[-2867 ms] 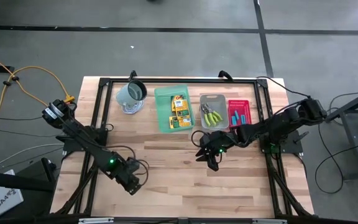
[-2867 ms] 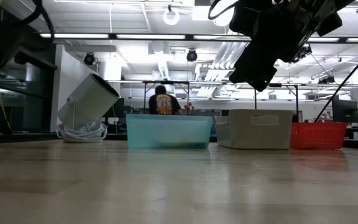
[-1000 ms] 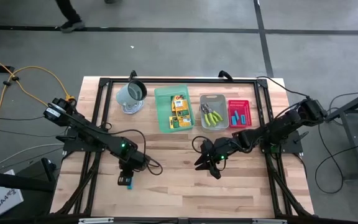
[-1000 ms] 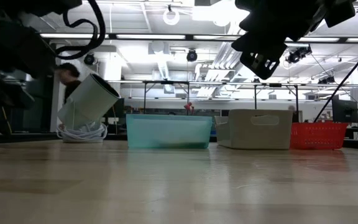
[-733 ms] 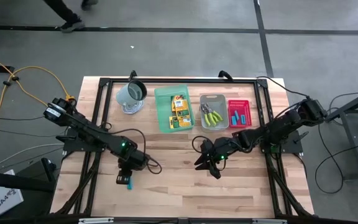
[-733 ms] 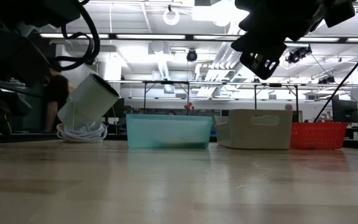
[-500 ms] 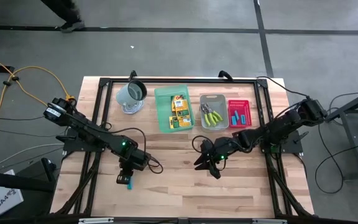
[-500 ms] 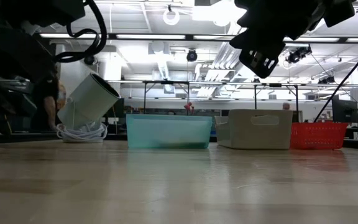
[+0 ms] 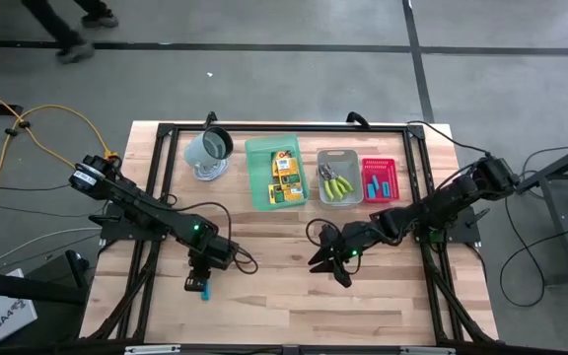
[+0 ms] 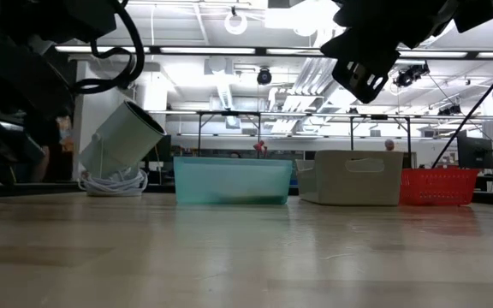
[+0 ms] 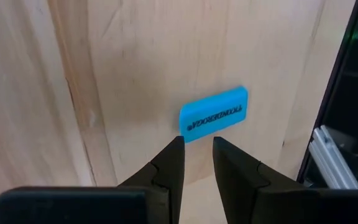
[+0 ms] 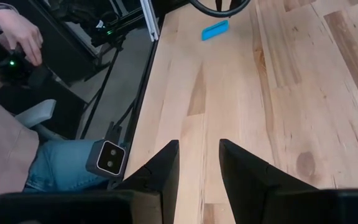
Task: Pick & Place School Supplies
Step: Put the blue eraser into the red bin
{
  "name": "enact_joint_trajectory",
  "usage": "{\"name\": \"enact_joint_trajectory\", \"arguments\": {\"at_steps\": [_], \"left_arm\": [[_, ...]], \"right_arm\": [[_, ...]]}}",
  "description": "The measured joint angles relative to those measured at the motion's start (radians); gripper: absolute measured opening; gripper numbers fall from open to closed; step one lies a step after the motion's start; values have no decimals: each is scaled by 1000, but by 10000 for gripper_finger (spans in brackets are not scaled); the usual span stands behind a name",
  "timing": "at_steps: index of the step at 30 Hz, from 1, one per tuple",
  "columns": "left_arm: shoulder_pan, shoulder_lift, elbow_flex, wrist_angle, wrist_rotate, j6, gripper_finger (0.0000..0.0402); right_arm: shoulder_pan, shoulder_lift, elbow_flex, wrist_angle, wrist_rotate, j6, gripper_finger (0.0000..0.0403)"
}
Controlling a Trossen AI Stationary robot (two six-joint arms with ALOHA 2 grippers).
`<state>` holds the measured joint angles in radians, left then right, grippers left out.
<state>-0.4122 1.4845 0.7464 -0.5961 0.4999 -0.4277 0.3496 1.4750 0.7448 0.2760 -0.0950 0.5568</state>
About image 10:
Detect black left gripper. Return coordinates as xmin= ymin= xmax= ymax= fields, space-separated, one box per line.
xmin=0 ymin=36 xmax=76 ymax=129

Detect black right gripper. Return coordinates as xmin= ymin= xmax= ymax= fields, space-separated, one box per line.
xmin=319 ymin=0 xmax=493 ymax=105

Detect green translucent plastic bin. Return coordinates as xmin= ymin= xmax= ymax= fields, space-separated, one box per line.
xmin=173 ymin=156 xmax=294 ymax=205

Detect black hanging equipment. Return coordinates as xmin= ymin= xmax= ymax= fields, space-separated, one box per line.
xmin=394 ymin=62 xmax=430 ymax=89

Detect grey metal mug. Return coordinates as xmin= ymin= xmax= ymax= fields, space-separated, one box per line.
xmin=78 ymin=100 xmax=167 ymax=179

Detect black computer monitor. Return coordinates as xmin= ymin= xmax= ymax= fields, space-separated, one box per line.
xmin=456 ymin=135 xmax=493 ymax=170

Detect red plastic mesh basket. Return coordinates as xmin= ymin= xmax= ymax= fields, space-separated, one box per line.
xmin=399 ymin=167 xmax=481 ymax=207

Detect grey plastic bin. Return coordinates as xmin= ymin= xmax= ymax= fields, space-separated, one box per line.
xmin=295 ymin=149 xmax=405 ymax=207

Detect small red object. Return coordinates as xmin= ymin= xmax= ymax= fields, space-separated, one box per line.
xmin=252 ymin=139 xmax=269 ymax=158

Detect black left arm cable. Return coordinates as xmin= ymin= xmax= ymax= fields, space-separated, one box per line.
xmin=73 ymin=0 xmax=146 ymax=96

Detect white coiled cable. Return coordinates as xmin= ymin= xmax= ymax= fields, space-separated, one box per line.
xmin=77 ymin=168 xmax=149 ymax=198

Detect black overhead camera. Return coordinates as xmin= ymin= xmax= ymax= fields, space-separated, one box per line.
xmin=256 ymin=67 xmax=274 ymax=86

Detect white hanging ring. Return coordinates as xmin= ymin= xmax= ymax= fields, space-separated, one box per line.
xmin=223 ymin=11 xmax=249 ymax=36

